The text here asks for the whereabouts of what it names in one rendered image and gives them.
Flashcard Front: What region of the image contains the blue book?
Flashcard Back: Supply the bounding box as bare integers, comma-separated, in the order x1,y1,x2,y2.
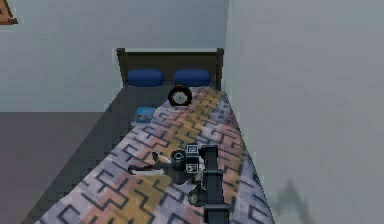
130,106,157,127

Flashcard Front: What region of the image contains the blue pillow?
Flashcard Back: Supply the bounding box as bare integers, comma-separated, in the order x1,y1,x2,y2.
125,68,166,88
172,68,212,88

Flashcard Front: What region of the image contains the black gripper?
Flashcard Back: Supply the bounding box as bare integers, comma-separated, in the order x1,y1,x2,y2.
127,149,195,185

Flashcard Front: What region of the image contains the patterned purple and yellow blanket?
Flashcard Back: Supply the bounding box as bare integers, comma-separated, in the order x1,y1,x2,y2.
34,86,276,224

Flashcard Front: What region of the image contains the dark wooden bed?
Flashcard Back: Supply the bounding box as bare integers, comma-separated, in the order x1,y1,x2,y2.
21,47,276,224

